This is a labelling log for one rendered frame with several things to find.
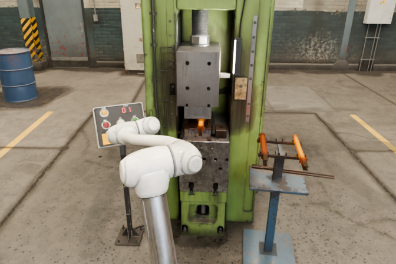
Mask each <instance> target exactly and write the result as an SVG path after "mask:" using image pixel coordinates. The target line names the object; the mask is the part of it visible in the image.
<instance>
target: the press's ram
mask: <svg viewBox="0 0 396 264"><path fill-rule="evenodd" d="M190 43H191V42H181V44H180V46H179V48H178V50H177V51H176V60H177V106H183V107H185V106H186V104H188V107H207V105H208V104H210V107H218V106H219V78H230V73H226V72H220V45H219V42H209V46H208V47H193V46H191V45H190Z"/></svg>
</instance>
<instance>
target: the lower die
mask: <svg viewBox="0 0 396 264"><path fill-rule="evenodd" d="M187 120H188V119H187ZM209 122H211V119H209ZM209 124H211V123H209ZM197 126H199V121H196V119H192V118H189V120H188V125H187V123H185V127H184V137H195V136H196V138H207V137H210V134H211V125H209V126H208V119H206V121H204V122H203V126H204V131H202V136H199V131H198V130H197Z"/></svg>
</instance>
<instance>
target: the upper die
mask: <svg viewBox="0 0 396 264"><path fill-rule="evenodd" d="M211 113H212V108H211V107H210V104H208V105H207V107H188V104H186V106H185V107H184V118H192V119H211Z"/></svg>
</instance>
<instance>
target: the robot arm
mask: <svg viewBox="0 0 396 264"><path fill-rule="evenodd" d="M159 129H160V122H159V120H158V119H157V118H155V117H145V118H142V119H140V120H136V121H129V122H125V123H120V124H116V125H114V126H112V127H110V128H109V129H108V130H107V138H108V141H109V142H110V143H111V144H124V145H129V144H132V145H137V146H147V147H149V148H144V149H141V150H138V151H135V152H133V153H131V154H129V155H128V156H126V157H125V158H124V159H122V161H120V179H121V182H122V183H123V184H124V185H125V186H127V187H129V188H133V189H134V191H135V193H136V195H137V196H138V197H140V198H141V206H142V211H143V218H144V225H145V230H146V236H147V242H148V249H149V254H150V261H151V264H177V259H176V251H175V247H174V240H173V232H172V228H171V221H170V213H169V206H168V202H167V195H166V192H167V190H168V188H169V181H170V178H172V177H177V176H182V175H185V174H195V173H197V172H198V171H199V170H200V169H201V168H202V155H201V154H200V151H198V149H197V148H196V147H195V146H194V145H192V144H191V143H189V142H187V141H184V140H180V139H177V138H174V137H169V136H158V135H155V134H156V133H157V132H158V131H159Z"/></svg>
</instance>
